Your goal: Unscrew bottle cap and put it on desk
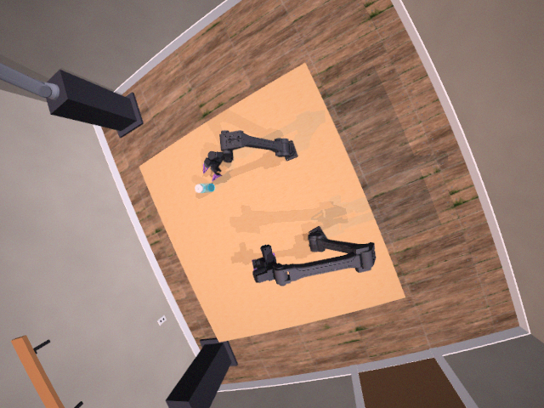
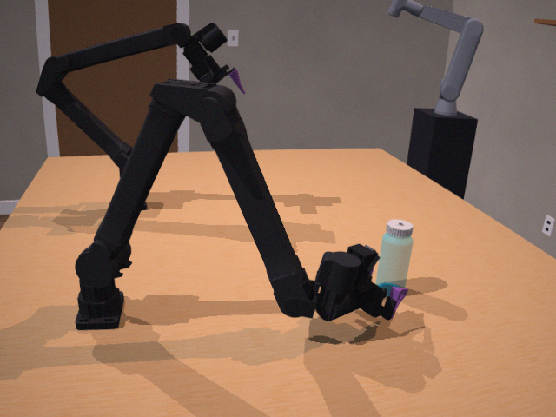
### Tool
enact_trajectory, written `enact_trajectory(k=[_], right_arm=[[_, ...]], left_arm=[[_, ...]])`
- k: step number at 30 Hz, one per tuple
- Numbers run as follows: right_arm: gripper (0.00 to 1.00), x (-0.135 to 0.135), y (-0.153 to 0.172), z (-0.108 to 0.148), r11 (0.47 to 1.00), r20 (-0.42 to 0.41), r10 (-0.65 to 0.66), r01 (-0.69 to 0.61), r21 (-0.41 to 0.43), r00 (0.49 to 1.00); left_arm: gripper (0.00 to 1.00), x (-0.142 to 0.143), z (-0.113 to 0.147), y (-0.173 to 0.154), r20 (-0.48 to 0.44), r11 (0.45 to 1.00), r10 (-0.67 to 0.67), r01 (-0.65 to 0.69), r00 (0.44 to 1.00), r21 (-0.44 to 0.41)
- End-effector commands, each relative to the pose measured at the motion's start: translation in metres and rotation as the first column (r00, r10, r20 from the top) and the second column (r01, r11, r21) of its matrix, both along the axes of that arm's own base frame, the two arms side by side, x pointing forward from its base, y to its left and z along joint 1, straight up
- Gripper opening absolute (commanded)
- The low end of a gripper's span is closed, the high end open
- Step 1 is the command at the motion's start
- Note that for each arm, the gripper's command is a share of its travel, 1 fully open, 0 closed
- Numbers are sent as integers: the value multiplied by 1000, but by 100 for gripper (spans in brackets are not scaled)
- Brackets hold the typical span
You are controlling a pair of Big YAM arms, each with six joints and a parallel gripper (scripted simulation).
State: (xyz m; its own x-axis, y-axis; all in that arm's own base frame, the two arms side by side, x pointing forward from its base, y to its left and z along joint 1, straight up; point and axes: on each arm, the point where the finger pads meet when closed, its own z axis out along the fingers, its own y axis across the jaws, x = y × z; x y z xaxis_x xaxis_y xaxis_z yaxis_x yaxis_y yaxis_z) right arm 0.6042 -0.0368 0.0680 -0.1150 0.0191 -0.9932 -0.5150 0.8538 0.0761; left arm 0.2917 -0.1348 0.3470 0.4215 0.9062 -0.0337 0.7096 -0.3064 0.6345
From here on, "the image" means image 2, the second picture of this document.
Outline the translucent blue plastic bottle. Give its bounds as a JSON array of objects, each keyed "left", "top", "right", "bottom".
[{"left": 375, "top": 232, "right": 414, "bottom": 296}]

